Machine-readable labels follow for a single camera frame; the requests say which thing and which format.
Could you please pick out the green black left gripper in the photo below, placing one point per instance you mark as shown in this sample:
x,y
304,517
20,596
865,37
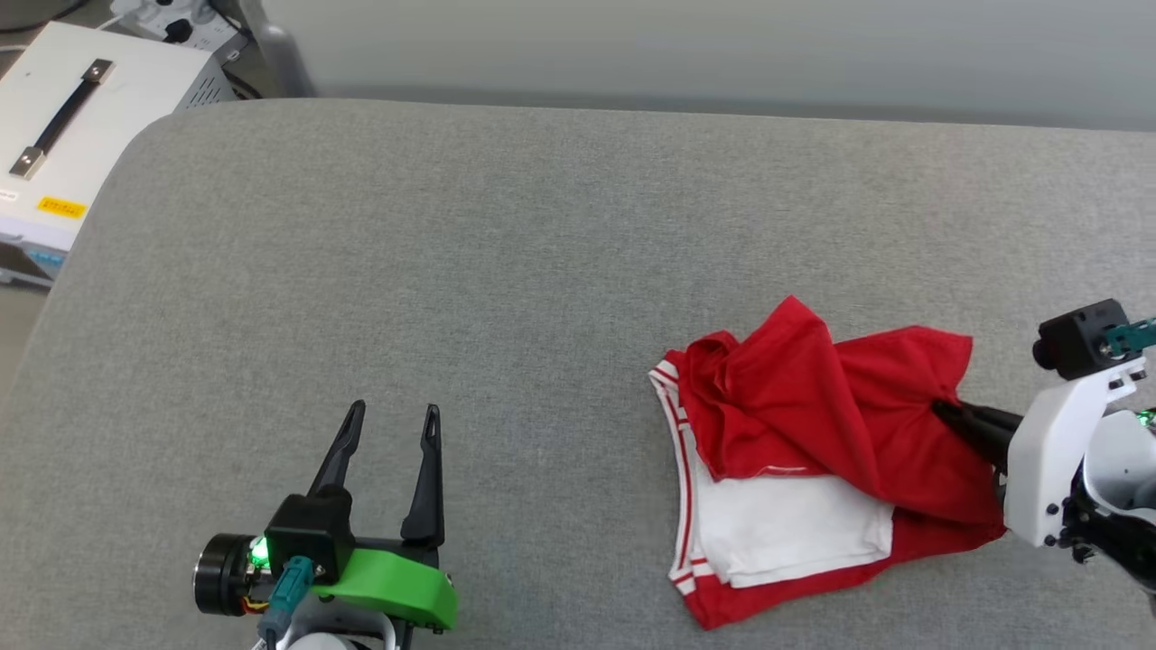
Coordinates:
x,y
397,582

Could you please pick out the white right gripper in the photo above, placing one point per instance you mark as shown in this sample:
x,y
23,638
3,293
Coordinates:
x,y
1048,460

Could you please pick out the red and white garment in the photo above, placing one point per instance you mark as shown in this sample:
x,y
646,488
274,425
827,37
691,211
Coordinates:
x,y
795,406

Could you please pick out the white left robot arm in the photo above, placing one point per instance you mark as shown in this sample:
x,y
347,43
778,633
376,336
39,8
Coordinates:
x,y
334,643

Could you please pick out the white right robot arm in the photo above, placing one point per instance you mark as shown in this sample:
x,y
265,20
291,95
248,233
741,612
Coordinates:
x,y
1120,460

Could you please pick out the white partition panel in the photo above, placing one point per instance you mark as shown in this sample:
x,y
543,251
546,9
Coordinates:
x,y
722,45

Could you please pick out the white power strip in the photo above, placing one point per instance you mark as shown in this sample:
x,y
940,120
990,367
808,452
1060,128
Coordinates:
x,y
203,32

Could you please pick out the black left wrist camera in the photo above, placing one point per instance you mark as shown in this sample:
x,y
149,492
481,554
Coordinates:
x,y
312,533

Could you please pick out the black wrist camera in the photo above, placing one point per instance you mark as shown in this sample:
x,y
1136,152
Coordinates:
x,y
1079,338
312,533

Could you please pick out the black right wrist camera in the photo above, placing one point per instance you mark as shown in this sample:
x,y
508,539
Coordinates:
x,y
1079,338

